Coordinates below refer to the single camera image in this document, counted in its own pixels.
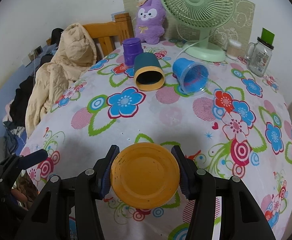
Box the purple plush toy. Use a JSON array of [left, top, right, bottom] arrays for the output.
[[135, 0, 166, 44]]

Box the green desk fan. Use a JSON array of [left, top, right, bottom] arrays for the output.
[[161, 0, 235, 62]]

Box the cotton swab container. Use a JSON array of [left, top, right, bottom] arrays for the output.
[[226, 39, 242, 60]]

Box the beige padded jacket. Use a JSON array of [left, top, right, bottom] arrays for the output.
[[25, 23, 97, 137]]

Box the purple plastic cup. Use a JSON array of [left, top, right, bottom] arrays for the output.
[[122, 37, 143, 67]]

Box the teal yellow-rimmed cup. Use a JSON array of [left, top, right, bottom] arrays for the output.
[[134, 53, 165, 92]]

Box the floral tablecloth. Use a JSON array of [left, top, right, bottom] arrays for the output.
[[22, 40, 292, 239]]

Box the pile of dark clothes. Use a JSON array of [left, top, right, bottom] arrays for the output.
[[3, 75, 34, 155]]

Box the orange plastic cup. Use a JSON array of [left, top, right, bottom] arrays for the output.
[[110, 142, 180, 209]]

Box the blue plastic cup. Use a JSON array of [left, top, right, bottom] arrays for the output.
[[172, 58, 209, 95]]

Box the beige cartoon mat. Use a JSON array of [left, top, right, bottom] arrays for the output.
[[123, 0, 255, 53]]

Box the glass mason jar mug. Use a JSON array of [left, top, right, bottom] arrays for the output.
[[245, 28, 275, 77]]

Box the wooden chair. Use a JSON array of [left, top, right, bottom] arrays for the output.
[[57, 13, 134, 65]]

